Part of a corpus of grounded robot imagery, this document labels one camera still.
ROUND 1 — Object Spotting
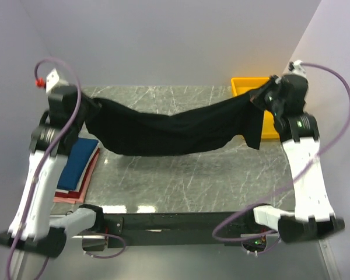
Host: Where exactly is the black base crossbar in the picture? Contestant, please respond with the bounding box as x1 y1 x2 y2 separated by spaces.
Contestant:
99 212 278 249

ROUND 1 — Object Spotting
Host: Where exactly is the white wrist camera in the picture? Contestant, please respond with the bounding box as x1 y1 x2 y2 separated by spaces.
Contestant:
288 60 307 78
36 68 68 94

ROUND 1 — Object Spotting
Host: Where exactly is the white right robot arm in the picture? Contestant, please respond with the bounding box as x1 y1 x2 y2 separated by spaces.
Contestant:
244 74 345 243

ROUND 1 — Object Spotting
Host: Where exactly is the yellow plastic bin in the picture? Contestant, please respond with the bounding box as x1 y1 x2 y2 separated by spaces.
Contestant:
231 77 279 141

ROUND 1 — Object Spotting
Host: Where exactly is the folded red t shirt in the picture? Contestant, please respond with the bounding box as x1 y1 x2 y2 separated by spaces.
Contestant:
54 148 100 204

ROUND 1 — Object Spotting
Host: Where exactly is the folded blue t shirt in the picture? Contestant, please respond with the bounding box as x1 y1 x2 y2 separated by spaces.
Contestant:
57 138 99 193

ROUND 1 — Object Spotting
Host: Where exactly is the black t shirt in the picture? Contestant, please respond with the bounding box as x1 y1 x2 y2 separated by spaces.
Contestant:
86 81 276 156

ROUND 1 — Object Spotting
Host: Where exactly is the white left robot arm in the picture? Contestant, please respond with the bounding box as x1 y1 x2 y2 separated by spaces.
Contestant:
0 86 105 258

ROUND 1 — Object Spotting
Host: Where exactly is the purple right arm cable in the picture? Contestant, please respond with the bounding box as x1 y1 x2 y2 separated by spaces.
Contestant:
212 61 350 255

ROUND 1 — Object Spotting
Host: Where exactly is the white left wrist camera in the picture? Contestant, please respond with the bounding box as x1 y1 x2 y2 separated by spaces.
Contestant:
36 68 68 94

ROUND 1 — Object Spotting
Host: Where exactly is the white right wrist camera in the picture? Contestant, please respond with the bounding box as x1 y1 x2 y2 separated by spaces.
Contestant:
288 60 307 78

